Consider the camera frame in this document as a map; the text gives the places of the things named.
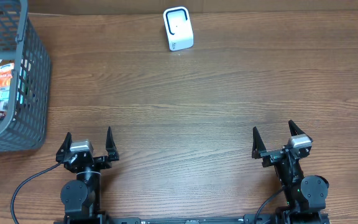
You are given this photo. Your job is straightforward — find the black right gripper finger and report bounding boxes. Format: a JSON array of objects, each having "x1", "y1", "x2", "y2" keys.
[
  {"x1": 288, "y1": 120, "x2": 306, "y2": 137},
  {"x1": 252, "y1": 126, "x2": 266, "y2": 159}
]

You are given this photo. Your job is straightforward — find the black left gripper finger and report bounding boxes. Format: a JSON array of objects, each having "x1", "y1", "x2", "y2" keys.
[
  {"x1": 106, "y1": 126, "x2": 119, "y2": 161},
  {"x1": 56, "y1": 132, "x2": 72, "y2": 162}
]

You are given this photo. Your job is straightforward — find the orange tissue pack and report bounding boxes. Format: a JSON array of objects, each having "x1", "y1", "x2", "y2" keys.
[{"x1": 0, "y1": 63, "x2": 14, "y2": 90}]

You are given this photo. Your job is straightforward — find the teal packet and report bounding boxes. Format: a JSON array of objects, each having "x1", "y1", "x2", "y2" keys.
[{"x1": 0, "y1": 88, "x2": 24, "y2": 116}]

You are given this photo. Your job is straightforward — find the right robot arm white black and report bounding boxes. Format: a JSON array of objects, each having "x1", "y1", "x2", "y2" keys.
[{"x1": 252, "y1": 120, "x2": 330, "y2": 223}]

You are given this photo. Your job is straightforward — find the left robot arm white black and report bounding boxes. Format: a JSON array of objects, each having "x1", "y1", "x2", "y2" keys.
[{"x1": 56, "y1": 128, "x2": 119, "y2": 224}]

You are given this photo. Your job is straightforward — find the white barcode scanner stand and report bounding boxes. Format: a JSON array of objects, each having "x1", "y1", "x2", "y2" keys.
[{"x1": 163, "y1": 6, "x2": 194, "y2": 51}]

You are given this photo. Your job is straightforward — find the grey plastic mesh basket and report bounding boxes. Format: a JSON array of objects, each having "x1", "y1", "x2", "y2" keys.
[{"x1": 0, "y1": 0, "x2": 52, "y2": 152}]

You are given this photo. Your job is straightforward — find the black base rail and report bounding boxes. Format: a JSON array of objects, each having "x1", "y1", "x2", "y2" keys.
[{"x1": 108, "y1": 214, "x2": 277, "y2": 224}]

